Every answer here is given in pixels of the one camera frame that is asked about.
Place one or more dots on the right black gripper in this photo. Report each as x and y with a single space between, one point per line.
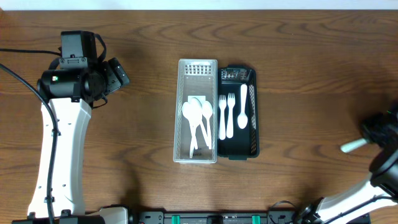
374 129

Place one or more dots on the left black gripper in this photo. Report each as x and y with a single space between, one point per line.
117 74

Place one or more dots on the white plastic fork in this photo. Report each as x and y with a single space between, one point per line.
353 145
242 117
231 103
222 127

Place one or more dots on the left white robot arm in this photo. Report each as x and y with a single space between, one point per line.
68 90

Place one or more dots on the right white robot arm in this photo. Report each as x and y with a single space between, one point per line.
377 190

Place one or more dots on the clear plastic basket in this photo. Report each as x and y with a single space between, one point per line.
196 77

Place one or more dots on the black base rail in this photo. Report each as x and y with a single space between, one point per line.
274 214

